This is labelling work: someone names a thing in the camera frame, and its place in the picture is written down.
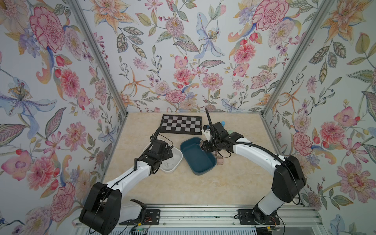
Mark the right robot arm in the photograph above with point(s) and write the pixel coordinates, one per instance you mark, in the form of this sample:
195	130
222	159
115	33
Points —
287	173

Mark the aluminium rail frame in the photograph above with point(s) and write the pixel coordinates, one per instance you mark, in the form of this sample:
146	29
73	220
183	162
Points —
224	220

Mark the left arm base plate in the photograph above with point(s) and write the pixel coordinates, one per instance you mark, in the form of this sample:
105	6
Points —
147	217

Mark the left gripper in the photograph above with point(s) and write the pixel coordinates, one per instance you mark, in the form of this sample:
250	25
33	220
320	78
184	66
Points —
166	153

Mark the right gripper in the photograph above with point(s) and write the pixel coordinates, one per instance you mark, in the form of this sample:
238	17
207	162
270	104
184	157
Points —
207	148

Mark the teal storage box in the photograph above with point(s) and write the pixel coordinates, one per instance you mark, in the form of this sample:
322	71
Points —
199	161

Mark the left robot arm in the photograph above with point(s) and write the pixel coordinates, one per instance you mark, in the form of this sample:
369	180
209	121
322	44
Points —
103	209

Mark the white storage box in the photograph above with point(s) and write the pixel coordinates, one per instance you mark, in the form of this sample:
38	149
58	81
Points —
170	165

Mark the black white chessboard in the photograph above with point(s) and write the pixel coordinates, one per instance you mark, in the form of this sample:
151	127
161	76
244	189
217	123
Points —
178	124

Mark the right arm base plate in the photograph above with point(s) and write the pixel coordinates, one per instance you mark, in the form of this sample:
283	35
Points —
249	217

